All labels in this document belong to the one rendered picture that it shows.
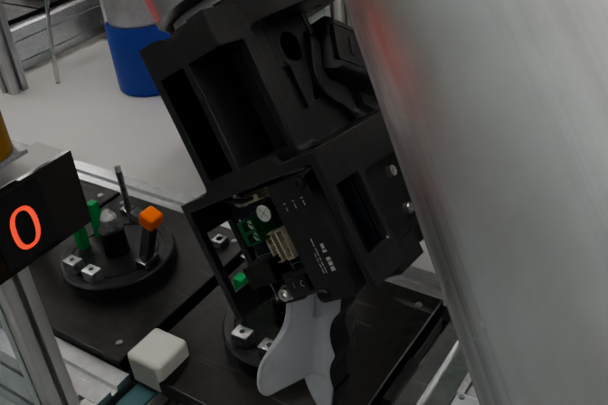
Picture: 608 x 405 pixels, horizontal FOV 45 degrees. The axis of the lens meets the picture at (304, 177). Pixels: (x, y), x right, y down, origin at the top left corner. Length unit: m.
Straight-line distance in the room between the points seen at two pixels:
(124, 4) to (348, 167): 1.33
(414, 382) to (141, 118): 0.95
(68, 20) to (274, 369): 1.71
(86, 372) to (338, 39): 0.59
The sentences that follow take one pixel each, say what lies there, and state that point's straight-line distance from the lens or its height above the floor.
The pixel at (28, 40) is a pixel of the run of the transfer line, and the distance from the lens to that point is 1.93.
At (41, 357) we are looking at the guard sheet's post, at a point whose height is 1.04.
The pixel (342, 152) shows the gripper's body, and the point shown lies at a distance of 0.26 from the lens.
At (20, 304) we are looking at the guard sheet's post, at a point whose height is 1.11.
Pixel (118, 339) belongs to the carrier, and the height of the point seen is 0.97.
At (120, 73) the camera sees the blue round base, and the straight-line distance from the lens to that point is 1.64.
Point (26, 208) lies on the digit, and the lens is 0.61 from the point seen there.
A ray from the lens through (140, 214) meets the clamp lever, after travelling 0.83.
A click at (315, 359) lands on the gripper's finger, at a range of 0.37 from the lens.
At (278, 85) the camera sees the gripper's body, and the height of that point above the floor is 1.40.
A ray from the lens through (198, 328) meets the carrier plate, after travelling 0.82.
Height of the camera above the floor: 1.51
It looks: 32 degrees down
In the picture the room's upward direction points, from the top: 7 degrees counter-clockwise
